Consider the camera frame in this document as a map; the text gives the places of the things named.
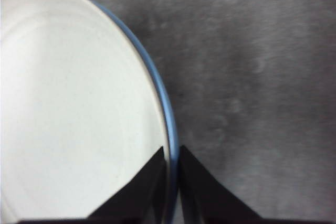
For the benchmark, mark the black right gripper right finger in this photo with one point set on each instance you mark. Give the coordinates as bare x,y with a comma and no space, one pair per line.
204,197

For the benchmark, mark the blue round plate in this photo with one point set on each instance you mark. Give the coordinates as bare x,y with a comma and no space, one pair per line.
171,129

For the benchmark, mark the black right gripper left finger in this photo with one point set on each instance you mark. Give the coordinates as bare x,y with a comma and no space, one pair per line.
141,197

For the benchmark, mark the white round plate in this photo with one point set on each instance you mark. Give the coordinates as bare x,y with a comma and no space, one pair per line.
73,103

